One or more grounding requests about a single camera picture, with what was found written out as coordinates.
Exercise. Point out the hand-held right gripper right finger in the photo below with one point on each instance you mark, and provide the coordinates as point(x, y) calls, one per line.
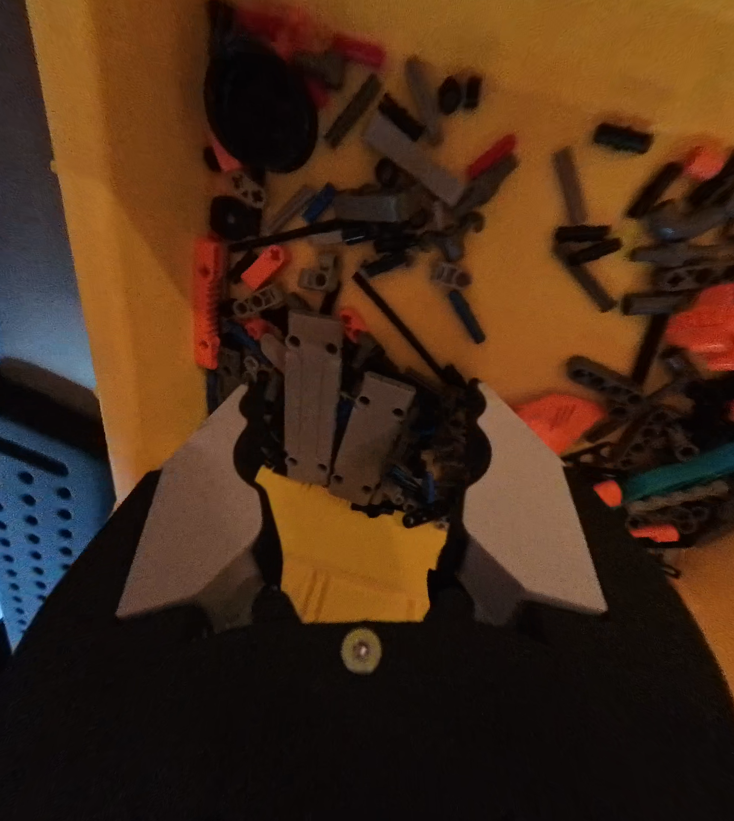
point(527, 526)

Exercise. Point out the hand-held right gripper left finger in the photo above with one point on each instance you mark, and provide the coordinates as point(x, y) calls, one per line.
point(194, 526)

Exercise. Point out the pile of small toy parts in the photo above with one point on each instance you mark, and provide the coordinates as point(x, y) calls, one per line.
point(405, 160)

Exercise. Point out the orange curved toy panel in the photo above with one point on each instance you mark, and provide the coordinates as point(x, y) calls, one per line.
point(720, 327)

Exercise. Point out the orange toy wedge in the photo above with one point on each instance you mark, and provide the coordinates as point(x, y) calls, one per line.
point(559, 420)

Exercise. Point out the yellow plastic bin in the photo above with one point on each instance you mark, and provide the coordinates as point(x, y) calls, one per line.
point(566, 64)

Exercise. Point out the blue toy tool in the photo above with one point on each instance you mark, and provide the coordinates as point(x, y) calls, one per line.
point(694, 468)

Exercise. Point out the orange toothed toy rack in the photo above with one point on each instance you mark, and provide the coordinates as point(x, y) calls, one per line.
point(206, 301)

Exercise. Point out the black toy wheel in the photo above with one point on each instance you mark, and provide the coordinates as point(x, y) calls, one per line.
point(232, 218)

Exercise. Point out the grey long toy panel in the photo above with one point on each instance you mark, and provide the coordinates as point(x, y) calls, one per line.
point(312, 397)
point(370, 436)

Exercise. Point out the large black toy tyre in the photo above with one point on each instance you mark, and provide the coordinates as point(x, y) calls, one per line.
point(258, 109)

